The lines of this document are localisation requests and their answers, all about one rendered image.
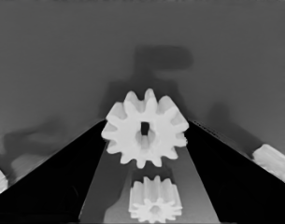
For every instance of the white toothed gear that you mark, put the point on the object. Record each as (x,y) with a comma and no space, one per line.
(125,129)
(166,213)

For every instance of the small white T-shaped piece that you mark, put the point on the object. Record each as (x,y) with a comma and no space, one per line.
(273,163)

